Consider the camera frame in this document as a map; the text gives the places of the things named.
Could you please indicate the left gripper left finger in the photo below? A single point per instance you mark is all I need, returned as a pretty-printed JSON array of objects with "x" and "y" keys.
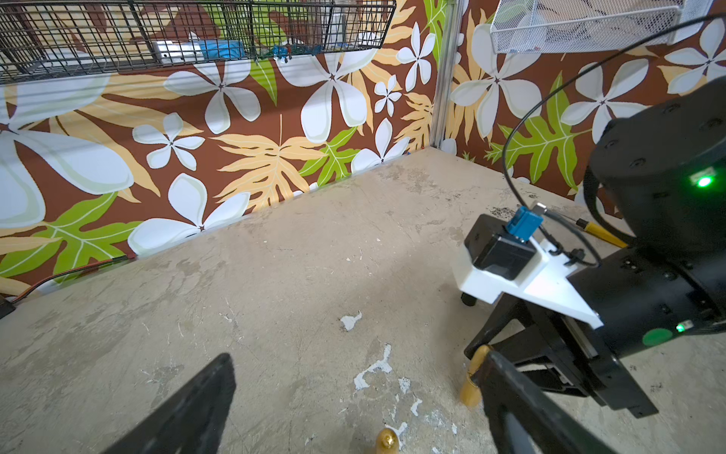
[{"x": 190, "y": 421}]

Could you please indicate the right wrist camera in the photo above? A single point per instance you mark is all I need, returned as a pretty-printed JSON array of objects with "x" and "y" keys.
[{"x": 499, "y": 257}]

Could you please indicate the black lipstick tube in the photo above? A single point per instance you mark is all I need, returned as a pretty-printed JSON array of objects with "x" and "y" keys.
[{"x": 468, "y": 300}]

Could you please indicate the black wire basket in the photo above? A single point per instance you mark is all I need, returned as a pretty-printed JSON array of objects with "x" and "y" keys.
[{"x": 59, "y": 39}]

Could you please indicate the blue item in basket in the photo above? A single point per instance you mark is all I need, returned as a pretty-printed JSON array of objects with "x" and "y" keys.
[{"x": 222, "y": 50}]

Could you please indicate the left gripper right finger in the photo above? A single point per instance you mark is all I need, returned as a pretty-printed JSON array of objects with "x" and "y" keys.
[{"x": 522, "y": 419}]

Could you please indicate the white mesh basket right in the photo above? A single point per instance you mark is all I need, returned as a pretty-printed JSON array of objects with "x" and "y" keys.
[{"x": 583, "y": 26}]

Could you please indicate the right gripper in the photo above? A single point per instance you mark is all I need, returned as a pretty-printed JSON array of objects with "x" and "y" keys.
[{"x": 575, "y": 362}]

